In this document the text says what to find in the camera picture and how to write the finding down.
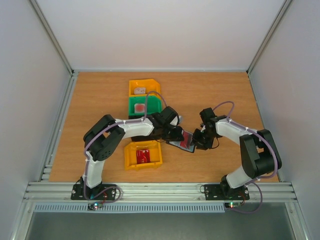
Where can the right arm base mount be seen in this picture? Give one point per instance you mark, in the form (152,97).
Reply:
(217,192)

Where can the yellow plastic bin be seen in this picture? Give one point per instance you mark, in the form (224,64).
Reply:
(130,155)
(147,84)

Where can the near yellow plastic bin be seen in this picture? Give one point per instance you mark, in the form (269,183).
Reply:
(130,155)

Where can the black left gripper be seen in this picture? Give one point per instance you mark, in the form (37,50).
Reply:
(178,135)

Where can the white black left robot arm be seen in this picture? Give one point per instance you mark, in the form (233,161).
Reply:
(103,138)

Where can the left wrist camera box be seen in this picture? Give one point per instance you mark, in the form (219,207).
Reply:
(177,120)

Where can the black plastic bin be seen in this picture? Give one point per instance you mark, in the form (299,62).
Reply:
(145,137)

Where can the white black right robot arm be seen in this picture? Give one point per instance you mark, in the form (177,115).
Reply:
(259,155)

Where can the red card in bin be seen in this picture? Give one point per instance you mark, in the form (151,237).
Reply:
(143,156)

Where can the green plastic bin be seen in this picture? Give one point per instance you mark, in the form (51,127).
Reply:
(153,105)

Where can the white red-circle cards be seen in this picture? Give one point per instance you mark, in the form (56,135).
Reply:
(139,108)

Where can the aluminium front rail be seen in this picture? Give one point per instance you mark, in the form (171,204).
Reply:
(272,192)

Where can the far yellow plastic bin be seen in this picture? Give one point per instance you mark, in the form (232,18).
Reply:
(147,84)

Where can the beige patterned cards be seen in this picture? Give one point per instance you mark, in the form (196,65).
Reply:
(139,91)

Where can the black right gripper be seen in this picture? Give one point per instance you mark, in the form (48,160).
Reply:
(199,137)

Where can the slotted grey cable duct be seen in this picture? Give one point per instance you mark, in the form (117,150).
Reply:
(129,208)

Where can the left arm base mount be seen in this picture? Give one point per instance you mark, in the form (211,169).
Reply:
(80,192)

